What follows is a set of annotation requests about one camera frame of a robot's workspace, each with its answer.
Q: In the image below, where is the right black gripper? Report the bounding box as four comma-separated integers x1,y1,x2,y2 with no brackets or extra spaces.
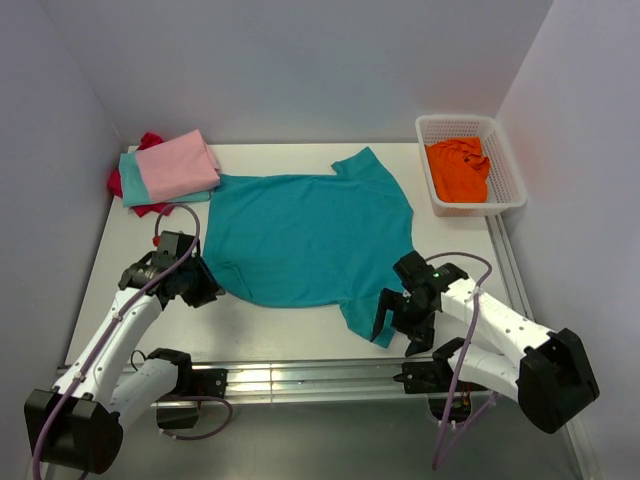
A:
370,287,436,357

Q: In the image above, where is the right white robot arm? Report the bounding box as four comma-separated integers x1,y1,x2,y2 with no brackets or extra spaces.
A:
372,263,600,434

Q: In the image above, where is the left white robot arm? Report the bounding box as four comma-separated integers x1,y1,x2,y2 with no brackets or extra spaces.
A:
24,249,224,479

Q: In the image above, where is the folded light teal t shirt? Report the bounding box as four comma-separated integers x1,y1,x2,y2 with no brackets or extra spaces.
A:
118,152,212,208

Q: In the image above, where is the folded pink t shirt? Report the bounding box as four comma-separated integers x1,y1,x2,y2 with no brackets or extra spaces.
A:
135,130,220,203

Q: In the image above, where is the folded red t shirt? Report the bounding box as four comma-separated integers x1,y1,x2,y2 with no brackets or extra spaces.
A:
105,131,184,219

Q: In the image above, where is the orange crumpled t shirt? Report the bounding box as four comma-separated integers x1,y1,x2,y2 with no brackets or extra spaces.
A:
425,137,491,203

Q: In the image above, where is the white plastic basket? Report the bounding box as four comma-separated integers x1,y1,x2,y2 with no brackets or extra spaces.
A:
415,114,526,217

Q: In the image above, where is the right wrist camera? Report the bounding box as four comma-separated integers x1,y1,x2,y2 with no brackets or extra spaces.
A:
393,251,469,294

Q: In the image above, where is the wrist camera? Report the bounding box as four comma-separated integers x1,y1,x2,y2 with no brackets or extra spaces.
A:
393,251,469,294
151,230,195,267

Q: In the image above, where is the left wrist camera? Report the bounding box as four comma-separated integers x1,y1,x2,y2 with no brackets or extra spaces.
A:
151,230,195,267

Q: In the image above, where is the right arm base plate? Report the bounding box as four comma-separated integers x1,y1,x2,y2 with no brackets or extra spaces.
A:
393,360,453,394

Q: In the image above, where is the aluminium mounting rail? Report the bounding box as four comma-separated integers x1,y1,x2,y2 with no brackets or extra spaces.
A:
54,357,526,404

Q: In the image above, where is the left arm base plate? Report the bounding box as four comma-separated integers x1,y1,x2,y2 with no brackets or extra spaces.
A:
189,368,228,398

